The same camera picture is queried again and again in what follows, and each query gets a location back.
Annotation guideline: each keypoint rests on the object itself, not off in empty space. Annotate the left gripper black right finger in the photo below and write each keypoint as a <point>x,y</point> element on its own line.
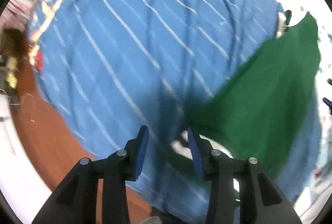
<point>238,186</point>

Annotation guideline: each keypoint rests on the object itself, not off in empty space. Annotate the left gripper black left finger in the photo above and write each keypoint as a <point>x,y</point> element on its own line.
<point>75,198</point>

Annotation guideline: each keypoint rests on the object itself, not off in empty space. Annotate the green varsity jacket cream sleeves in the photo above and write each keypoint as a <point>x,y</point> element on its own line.
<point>268,110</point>

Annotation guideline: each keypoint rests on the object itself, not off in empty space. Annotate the pile of clothes on rack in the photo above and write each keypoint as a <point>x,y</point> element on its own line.
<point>14,50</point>

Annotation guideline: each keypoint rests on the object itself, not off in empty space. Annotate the blue striped bed sheet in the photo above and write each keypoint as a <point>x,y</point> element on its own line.
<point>109,67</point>

